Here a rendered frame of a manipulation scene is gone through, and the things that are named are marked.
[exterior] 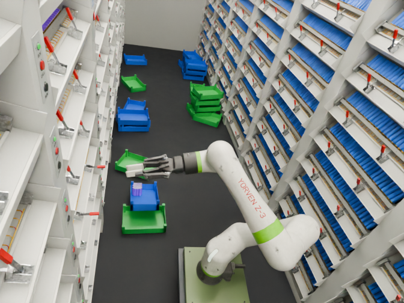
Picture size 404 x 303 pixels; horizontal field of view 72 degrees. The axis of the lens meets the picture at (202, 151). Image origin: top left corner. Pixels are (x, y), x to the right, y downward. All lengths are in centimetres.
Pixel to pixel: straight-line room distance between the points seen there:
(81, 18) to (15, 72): 71
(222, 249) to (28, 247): 91
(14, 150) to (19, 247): 21
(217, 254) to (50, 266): 75
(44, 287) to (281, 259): 72
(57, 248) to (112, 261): 108
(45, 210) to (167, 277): 130
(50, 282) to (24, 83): 51
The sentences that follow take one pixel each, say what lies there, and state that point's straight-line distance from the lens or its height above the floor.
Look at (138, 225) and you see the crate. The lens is 210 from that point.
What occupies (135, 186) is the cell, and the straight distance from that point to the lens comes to 223.
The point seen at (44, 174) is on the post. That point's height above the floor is 124.
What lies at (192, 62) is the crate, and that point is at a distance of 425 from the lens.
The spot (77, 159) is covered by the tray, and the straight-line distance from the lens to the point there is 115.
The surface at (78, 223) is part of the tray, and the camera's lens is 120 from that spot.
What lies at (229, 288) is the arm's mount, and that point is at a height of 32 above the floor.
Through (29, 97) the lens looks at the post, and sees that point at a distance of 58.
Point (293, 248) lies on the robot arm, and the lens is 110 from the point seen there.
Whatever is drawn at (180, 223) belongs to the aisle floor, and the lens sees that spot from 215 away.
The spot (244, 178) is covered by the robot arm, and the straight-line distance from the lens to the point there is 105.
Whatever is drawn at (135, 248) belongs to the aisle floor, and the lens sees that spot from 201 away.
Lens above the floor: 172
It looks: 38 degrees down
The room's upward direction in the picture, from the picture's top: 14 degrees clockwise
